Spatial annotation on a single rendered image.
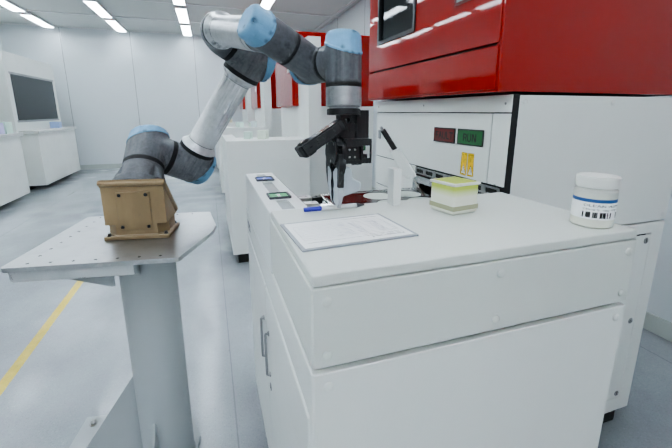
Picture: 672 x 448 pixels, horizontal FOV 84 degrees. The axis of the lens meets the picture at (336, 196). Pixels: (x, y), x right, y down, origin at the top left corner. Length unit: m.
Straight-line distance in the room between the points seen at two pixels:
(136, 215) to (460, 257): 0.89
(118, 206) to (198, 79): 7.81
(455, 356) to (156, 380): 0.97
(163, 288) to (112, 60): 8.07
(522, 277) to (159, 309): 0.99
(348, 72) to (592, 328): 0.67
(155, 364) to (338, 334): 0.89
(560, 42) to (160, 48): 8.36
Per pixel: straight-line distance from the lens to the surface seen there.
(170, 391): 1.42
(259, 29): 0.79
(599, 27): 1.29
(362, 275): 0.53
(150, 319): 1.28
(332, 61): 0.79
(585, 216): 0.83
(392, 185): 0.85
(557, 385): 0.89
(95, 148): 9.21
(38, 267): 1.13
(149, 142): 1.27
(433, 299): 0.60
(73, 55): 9.28
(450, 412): 0.74
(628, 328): 1.73
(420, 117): 1.42
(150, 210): 1.17
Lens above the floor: 1.18
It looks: 13 degrees down
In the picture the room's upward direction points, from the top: straight up
